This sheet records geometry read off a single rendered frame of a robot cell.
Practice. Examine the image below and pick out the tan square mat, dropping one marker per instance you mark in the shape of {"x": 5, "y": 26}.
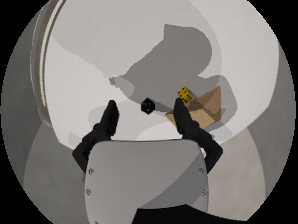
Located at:
{"x": 206, "y": 109}

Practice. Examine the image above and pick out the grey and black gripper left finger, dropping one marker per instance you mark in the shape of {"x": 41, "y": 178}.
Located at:
{"x": 107, "y": 126}

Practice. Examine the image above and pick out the black die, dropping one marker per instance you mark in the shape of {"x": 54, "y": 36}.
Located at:
{"x": 147, "y": 106}

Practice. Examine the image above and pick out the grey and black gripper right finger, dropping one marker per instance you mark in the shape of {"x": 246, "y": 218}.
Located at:
{"x": 190, "y": 130}

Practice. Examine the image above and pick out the yellow die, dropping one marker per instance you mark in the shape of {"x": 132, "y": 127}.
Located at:
{"x": 185, "y": 94}

